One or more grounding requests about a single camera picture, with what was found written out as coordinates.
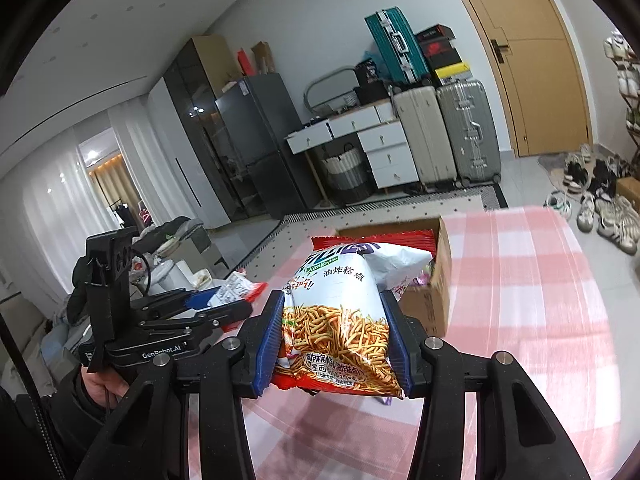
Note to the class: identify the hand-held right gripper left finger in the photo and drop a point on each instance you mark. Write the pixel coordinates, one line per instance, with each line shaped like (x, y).
(267, 350)

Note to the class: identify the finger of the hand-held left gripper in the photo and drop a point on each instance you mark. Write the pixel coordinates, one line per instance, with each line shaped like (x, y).
(225, 316)
(200, 299)

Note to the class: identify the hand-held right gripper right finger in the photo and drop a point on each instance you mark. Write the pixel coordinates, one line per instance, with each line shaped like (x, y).
(400, 350)

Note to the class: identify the white red snack packet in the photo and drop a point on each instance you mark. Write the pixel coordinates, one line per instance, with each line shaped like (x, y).
(237, 287)

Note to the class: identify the brown cardboard box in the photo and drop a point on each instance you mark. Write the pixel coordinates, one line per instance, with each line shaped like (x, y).
(430, 305)

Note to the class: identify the large white red noodle-snack bag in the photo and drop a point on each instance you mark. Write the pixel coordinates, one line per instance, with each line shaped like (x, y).
(340, 320)

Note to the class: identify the person's left forearm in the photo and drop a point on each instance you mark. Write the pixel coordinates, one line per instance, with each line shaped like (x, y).
(50, 435)

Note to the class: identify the person's left hand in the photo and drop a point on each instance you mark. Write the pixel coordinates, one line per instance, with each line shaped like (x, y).
(100, 385)

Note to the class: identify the white tall cabinet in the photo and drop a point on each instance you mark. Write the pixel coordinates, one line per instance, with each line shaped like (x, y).
(170, 160)

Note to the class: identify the white curtain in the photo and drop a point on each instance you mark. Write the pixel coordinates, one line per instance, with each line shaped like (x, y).
(50, 200)

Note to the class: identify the grey refrigerator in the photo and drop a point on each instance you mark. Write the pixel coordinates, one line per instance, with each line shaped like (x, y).
(265, 135)

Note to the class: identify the grey white laundry basket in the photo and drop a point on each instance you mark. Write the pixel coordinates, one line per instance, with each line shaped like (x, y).
(345, 175)

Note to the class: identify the dark glass cabinet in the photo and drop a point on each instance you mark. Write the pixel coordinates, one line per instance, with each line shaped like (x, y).
(195, 110)

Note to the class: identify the white drawer desk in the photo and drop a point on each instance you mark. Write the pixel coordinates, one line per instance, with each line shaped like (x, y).
(390, 155)

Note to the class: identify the beige suitcase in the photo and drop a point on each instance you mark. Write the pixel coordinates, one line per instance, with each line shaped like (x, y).
(425, 135)

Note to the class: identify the silver suitcase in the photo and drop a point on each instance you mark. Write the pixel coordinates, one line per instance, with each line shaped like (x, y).
(467, 130)

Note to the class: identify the grey doormat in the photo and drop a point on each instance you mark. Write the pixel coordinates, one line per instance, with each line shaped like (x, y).
(550, 167)

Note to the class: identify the red paper bag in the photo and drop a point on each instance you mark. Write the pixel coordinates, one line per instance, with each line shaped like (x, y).
(244, 62)

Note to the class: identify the brown cardboard piece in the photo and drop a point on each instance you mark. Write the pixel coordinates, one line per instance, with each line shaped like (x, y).
(262, 57)

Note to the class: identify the pile of sneakers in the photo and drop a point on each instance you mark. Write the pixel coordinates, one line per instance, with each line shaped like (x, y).
(615, 220)

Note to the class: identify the oval mirror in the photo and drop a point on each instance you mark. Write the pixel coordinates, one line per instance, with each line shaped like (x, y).
(325, 74)

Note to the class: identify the black bag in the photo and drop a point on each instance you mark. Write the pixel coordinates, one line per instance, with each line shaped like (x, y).
(369, 72)

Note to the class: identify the small cardboard box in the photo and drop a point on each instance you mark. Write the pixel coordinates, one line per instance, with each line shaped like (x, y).
(630, 190)

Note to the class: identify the blue plastic bag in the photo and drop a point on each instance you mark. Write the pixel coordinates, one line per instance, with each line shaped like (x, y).
(372, 57)

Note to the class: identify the wooden door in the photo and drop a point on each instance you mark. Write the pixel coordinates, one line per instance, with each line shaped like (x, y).
(540, 85)

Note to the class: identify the red black shoe box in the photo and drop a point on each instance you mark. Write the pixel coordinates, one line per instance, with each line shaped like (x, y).
(440, 51)

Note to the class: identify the teal suitcase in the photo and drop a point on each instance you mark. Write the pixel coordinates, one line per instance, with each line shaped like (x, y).
(395, 45)

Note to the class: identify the dark orange-trim shoe box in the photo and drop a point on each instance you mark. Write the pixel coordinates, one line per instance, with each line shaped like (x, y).
(435, 33)

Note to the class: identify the wooden shoe rack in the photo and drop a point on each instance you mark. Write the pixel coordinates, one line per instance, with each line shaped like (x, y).
(631, 105)

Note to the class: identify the rows of assorted shoes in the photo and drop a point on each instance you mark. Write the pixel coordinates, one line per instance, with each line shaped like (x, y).
(617, 47)

